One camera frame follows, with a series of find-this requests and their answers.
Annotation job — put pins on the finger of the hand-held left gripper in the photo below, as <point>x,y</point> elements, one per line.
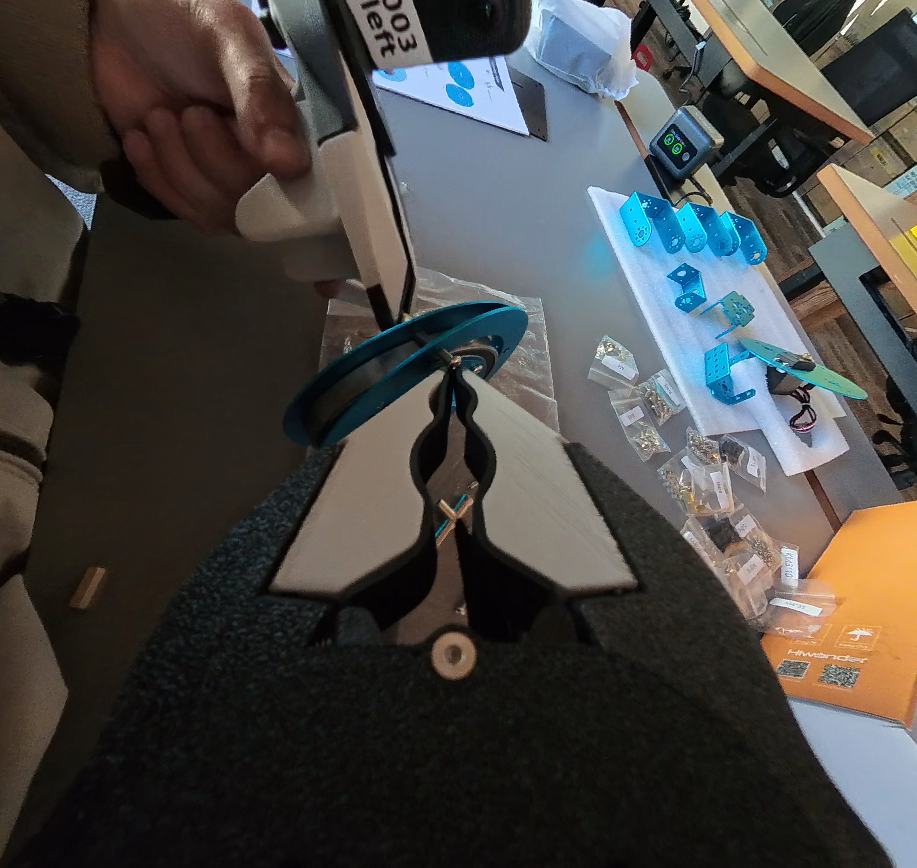
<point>286,209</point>
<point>372,223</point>

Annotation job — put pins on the black flat sheet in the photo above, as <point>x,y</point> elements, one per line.
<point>534,105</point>

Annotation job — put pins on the teal oval plate with servo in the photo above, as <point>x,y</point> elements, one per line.
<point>809,370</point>

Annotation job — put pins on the orange white cardboard box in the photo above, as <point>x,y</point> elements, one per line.
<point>860,596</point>

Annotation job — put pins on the black fabric chair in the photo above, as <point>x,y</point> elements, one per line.
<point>867,66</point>

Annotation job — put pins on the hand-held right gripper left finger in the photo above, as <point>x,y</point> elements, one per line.
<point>351,517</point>

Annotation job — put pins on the printed instruction manual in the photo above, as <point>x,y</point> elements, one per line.
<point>465,91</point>

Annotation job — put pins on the person's left hand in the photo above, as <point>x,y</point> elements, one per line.
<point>179,80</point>

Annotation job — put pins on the blue round turntable assembly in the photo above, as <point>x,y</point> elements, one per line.
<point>344,388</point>

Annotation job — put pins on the person's left forearm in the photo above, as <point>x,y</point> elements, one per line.
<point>43,37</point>

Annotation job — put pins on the small grey display device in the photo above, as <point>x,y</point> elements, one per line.
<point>684,141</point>

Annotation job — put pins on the blue angled bracket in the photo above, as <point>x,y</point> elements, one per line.
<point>734,313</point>

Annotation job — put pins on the wide blue U bracket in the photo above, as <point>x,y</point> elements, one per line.
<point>720,374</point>

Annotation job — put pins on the small blue bracket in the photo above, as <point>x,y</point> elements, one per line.
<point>688,288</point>

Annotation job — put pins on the small metal screw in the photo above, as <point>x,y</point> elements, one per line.
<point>455,361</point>

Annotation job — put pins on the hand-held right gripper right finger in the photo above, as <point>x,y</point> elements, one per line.
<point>559,517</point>

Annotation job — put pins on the white foam sheet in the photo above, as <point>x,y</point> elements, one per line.
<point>645,273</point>

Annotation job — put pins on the small red object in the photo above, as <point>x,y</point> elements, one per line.
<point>642,57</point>

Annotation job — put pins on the clear plastic bag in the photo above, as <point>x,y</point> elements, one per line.
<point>516,352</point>

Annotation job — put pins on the white plastic bag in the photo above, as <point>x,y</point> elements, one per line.
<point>580,37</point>

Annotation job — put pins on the small black socket wrench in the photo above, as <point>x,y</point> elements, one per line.
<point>453,513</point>

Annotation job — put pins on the large blue U bracket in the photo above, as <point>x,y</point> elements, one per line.
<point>745,238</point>
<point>698,230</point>
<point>648,223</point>

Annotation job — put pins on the wooden table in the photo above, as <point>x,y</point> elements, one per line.
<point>752,37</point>

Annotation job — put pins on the pile of small hardware bags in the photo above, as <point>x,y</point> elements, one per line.
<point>688,467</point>

